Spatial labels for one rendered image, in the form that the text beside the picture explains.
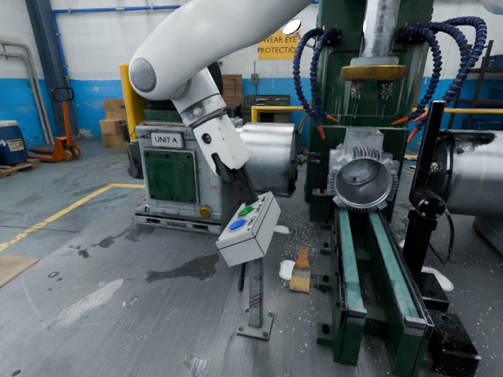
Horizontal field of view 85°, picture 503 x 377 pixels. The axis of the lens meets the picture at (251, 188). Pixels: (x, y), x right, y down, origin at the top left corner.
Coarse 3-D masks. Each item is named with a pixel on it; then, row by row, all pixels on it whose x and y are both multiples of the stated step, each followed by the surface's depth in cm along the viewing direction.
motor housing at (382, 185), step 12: (348, 156) 84; (360, 156) 79; (372, 156) 78; (336, 168) 82; (384, 168) 86; (336, 180) 92; (372, 180) 97; (384, 180) 86; (396, 180) 78; (336, 192) 84; (348, 192) 93; (360, 192) 94; (372, 192) 90; (384, 192) 82; (348, 204) 84; (360, 204) 85; (372, 204) 83
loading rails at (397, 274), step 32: (320, 224) 100; (352, 224) 94; (384, 224) 77; (352, 256) 64; (384, 256) 64; (320, 288) 70; (352, 288) 54; (384, 288) 60; (416, 288) 52; (352, 320) 48; (384, 320) 56; (416, 320) 45; (352, 352) 50; (416, 352) 47
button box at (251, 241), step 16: (240, 208) 56; (256, 208) 51; (272, 208) 54; (256, 224) 45; (272, 224) 51; (224, 240) 44; (240, 240) 43; (256, 240) 43; (224, 256) 45; (240, 256) 44; (256, 256) 44
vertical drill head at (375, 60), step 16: (368, 0) 75; (384, 0) 72; (400, 0) 74; (368, 16) 76; (384, 16) 73; (368, 32) 76; (384, 32) 75; (368, 48) 77; (384, 48) 76; (352, 64) 81; (368, 64) 77; (384, 64) 76; (352, 80) 79; (368, 80) 76; (384, 80) 76; (400, 80) 79; (352, 96) 90; (384, 96) 79; (352, 112) 92
